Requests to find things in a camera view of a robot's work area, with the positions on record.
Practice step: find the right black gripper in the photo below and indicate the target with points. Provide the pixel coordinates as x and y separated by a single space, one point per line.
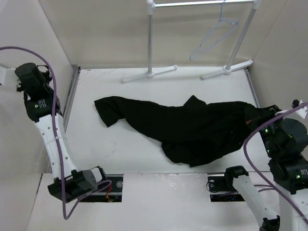
269 112

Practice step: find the black trousers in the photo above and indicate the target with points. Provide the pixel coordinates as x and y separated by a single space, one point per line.
195 133

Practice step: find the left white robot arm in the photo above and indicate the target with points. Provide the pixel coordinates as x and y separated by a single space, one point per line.
43 108

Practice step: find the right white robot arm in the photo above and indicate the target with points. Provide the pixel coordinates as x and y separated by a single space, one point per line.
284 140

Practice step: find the white clothes rack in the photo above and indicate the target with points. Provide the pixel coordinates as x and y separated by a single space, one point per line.
225 70

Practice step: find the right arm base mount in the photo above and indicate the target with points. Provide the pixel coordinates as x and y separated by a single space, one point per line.
221 189

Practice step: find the light blue wire hanger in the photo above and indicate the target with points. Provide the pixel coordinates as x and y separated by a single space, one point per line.
222 29

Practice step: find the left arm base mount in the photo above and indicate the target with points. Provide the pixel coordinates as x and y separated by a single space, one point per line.
106 193

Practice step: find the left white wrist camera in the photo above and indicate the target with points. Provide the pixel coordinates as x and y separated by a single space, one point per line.
8 78

